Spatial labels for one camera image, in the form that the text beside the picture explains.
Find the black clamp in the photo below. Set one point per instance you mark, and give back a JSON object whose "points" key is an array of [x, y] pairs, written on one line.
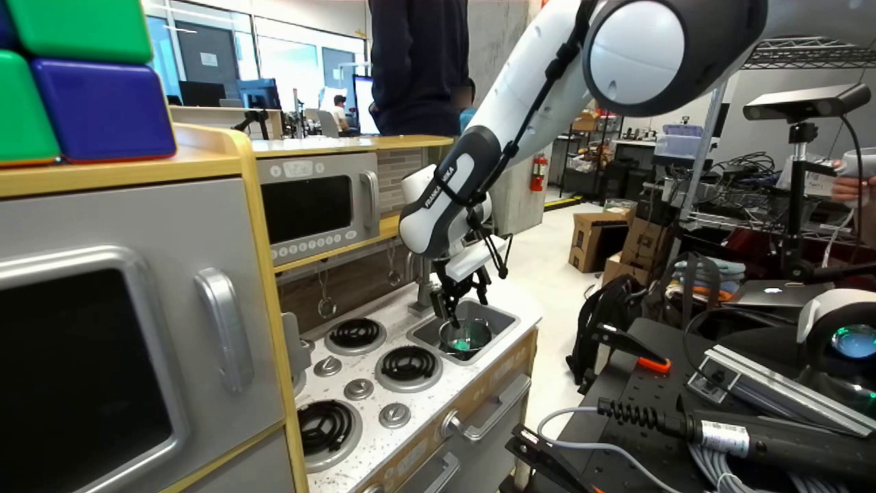
{"points": [[547, 456]]}

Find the black tool orange tip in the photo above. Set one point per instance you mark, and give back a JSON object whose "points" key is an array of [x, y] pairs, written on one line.
{"points": [[638, 354]]}

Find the grey stove knob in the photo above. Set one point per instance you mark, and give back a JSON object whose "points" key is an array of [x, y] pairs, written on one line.
{"points": [[394, 414], [358, 390], [325, 367]]}

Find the aluminium extrusion bar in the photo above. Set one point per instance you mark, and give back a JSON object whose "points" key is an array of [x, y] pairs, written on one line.
{"points": [[774, 388]]}

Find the wooden toy play kitchen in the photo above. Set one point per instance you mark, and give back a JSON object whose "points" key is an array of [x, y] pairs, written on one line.
{"points": [[428, 402]]}

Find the black toy stove burner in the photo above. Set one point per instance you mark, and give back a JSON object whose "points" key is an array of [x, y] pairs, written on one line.
{"points": [[357, 335], [323, 428], [409, 367]]}

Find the silver metal pole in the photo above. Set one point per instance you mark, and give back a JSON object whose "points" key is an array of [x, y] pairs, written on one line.
{"points": [[707, 147]]}

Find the grey depth camera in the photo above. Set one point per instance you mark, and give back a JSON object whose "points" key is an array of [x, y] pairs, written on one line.
{"points": [[809, 99]]}

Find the distant person white shirt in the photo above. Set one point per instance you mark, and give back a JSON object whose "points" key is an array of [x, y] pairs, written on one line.
{"points": [[340, 115]]}

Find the small steel pot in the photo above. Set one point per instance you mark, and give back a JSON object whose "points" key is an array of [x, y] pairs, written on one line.
{"points": [[481, 330]]}

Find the black camera stand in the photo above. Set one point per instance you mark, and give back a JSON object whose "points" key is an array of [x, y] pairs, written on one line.
{"points": [[800, 202]]}

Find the red fire extinguisher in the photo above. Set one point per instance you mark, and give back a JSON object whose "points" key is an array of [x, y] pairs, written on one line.
{"points": [[540, 176]]}

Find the grey toy sink basin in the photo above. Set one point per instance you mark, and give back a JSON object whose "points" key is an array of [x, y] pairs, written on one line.
{"points": [[502, 320]]}

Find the grey toy oven door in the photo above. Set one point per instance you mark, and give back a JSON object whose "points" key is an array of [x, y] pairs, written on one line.
{"points": [[111, 367]]}

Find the teal blue toy object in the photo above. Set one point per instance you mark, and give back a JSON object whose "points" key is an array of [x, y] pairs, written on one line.
{"points": [[465, 347]]}

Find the brown cardboard box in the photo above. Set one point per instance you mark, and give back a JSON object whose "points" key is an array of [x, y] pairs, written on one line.
{"points": [[647, 249]]}

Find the computer monitor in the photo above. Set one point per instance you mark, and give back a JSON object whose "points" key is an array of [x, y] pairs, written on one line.
{"points": [[257, 94]]}

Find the white black robot base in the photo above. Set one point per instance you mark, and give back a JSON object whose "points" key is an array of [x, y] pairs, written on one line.
{"points": [[836, 316]]}

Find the large green foam block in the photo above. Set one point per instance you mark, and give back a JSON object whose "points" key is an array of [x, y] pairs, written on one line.
{"points": [[83, 28]]}

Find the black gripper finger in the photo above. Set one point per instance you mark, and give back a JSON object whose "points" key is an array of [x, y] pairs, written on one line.
{"points": [[449, 321], [476, 294]]}

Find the blue purple foam block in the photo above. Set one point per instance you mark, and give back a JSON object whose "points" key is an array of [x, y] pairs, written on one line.
{"points": [[105, 110]]}

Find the grey toy microwave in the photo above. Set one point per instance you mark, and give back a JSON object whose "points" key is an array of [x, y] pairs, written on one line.
{"points": [[319, 208]]}

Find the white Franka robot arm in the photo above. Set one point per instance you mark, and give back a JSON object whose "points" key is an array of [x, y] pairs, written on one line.
{"points": [[536, 83]]}

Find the black plug silver collar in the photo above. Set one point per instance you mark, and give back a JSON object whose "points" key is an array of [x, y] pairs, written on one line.
{"points": [[774, 443]]}

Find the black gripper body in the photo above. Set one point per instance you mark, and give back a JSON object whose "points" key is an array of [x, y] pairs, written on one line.
{"points": [[460, 287]]}

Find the translucent plastic bin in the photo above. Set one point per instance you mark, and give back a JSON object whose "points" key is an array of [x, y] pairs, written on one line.
{"points": [[685, 143]]}

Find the standing person dark sweater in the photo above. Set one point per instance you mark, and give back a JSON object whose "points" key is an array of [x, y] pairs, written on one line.
{"points": [[414, 65]]}

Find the seated person blue shirt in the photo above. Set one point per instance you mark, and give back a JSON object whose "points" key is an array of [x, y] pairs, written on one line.
{"points": [[465, 99]]}

